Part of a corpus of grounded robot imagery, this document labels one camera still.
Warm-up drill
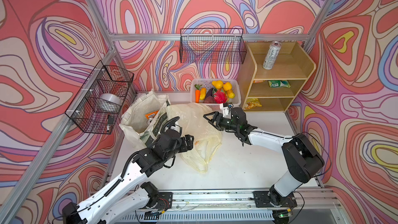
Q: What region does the green snack packet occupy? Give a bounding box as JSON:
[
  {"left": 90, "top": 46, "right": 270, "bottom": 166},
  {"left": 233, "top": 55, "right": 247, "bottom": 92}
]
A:
[{"left": 268, "top": 80, "right": 291, "bottom": 88}]

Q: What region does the yellow chips packet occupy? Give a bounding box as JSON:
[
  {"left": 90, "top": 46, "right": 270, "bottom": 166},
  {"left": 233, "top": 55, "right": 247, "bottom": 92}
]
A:
[{"left": 244, "top": 98, "right": 262, "bottom": 111}]

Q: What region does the black wire basket wall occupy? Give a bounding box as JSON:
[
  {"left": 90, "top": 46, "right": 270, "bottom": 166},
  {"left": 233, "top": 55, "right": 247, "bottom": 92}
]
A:
[
  {"left": 179, "top": 27, "right": 247, "bottom": 64},
  {"left": 65, "top": 61, "right": 134, "bottom": 134}
]

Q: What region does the toy yellow corn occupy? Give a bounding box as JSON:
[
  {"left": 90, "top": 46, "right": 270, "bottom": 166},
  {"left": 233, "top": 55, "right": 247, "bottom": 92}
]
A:
[{"left": 199, "top": 88, "right": 207, "bottom": 101}]

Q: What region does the white perforated plastic basket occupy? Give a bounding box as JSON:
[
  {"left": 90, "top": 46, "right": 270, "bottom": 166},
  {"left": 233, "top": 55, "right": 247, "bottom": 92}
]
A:
[{"left": 190, "top": 79, "right": 241, "bottom": 110}]

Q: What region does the white tape roll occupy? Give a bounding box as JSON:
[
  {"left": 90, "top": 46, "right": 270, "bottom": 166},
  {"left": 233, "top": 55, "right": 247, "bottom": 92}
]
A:
[{"left": 98, "top": 93, "right": 122, "bottom": 113}]

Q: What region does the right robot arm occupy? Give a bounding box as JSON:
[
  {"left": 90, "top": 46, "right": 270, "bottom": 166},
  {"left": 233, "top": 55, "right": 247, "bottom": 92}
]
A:
[{"left": 203, "top": 107, "right": 325, "bottom": 207}]

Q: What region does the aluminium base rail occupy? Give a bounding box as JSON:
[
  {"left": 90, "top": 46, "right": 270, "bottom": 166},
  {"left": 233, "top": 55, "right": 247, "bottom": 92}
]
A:
[{"left": 77, "top": 188, "right": 346, "bottom": 224}]

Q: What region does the toy purple eggplant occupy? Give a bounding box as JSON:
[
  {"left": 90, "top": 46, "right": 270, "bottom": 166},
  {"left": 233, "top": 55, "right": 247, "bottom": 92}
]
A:
[{"left": 205, "top": 88, "right": 216, "bottom": 99}]

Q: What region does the leaf print canvas tote bag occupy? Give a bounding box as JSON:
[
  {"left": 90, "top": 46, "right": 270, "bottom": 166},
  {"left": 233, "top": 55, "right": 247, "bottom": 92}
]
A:
[{"left": 119, "top": 90, "right": 170, "bottom": 150}]

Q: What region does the orange Fox's candy bag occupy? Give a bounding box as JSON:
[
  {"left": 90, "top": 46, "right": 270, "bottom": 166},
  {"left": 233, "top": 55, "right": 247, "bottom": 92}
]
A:
[{"left": 145, "top": 110, "right": 159, "bottom": 120}]

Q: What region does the wooden shelf unit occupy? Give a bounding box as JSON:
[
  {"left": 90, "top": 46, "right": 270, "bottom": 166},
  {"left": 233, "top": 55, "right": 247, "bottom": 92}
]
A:
[{"left": 237, "top": 41, "right": 316, "bottom": 112}]

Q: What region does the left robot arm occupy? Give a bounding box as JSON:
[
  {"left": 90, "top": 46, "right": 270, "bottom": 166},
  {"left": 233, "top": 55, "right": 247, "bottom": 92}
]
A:
[{"left": 58, "top": 129, "right": 194, "bottom": 224}]

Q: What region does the cream plastic grocery bag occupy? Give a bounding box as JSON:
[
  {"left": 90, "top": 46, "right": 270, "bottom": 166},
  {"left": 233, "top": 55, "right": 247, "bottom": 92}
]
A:
[{"left": 166, "top": 103, "right": 222, "bottom": 173}]

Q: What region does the toy carrot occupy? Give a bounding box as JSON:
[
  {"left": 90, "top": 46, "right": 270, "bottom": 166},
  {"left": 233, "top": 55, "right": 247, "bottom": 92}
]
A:
[{"left": 194, "top": 84, "right": 202, "bottom": 103}]

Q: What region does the black wire basket back wall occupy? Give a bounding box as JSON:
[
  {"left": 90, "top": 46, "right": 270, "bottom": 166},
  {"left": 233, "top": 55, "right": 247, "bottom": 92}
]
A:
[{"left": 179, "top": 27, "right": 247, "bottom": 64}]

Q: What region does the silver drink can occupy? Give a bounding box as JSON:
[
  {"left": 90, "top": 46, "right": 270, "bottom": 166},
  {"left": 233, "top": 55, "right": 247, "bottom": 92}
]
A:
[
  {"left": 147, "top": 118, "right": 154, "bottom": 125},
  {"left": 262, "top": 41, "right": 282, "bottom": 69}
]

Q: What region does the toy dark red fruit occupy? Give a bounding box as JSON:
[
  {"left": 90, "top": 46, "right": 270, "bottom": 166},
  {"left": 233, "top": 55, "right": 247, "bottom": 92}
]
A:
[{"left": 203, "top": 96, "right": 216, "bottom": 104}]

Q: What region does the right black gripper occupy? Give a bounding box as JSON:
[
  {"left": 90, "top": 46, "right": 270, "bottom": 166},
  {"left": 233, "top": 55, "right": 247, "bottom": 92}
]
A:
[{"left": 203, "top": 111, "right": 238, "bottom": 132}]

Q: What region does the black wire basket left wall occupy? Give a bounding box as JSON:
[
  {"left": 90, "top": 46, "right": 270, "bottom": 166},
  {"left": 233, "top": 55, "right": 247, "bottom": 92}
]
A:
[{"left": 65, "top": 61, "right": 134, "bottom": 134}]

